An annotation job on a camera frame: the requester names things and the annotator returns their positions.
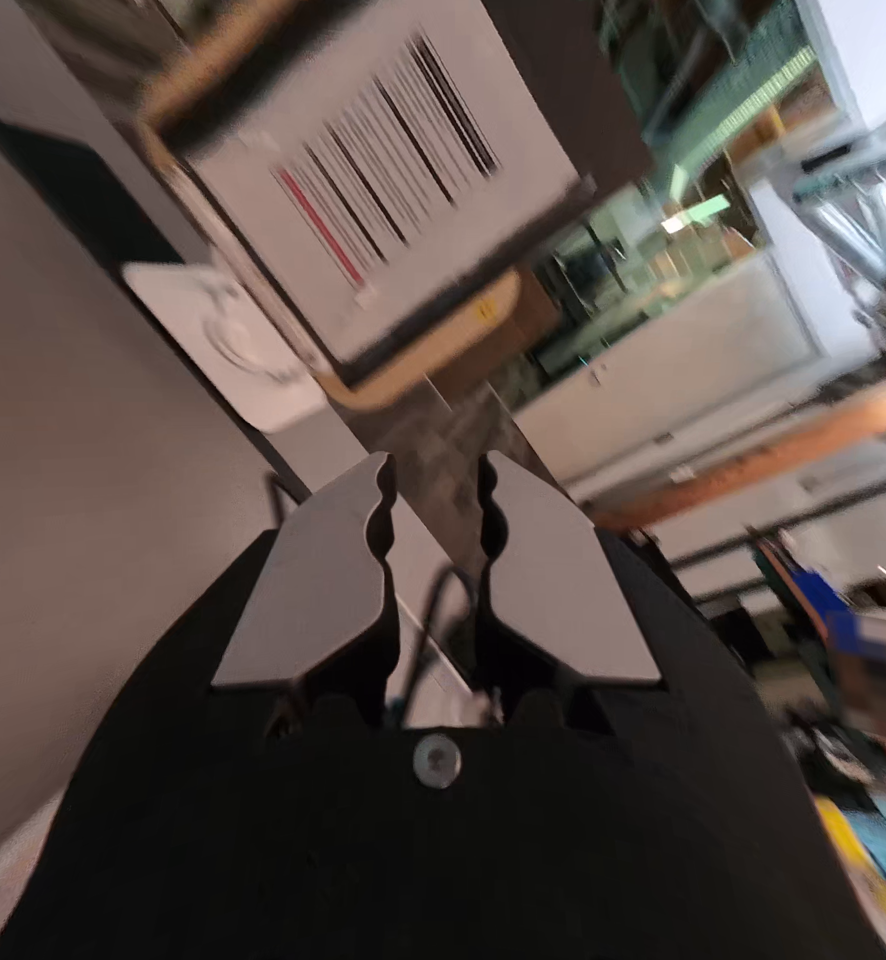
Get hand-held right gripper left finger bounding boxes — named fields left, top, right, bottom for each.
left=209, top=450, right=402, bottom=691

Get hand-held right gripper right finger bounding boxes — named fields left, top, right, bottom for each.
left=476, top=448, right=666, bottom=690

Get black braided hdmi cable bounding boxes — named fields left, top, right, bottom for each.
left=390, top=564, right=481, bottom=725

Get clear plastic bin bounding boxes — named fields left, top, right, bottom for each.
left=389, top=592, right=505, bottom=727

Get white metal sign base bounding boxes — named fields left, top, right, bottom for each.
left=120, top=261, right=331, bottom=435

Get wooden framed sign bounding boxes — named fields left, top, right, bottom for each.
left=137, top=0, right=657, bottom=412

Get wooden post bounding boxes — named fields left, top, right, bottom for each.
left=591, top=367, right=886, bottom=535

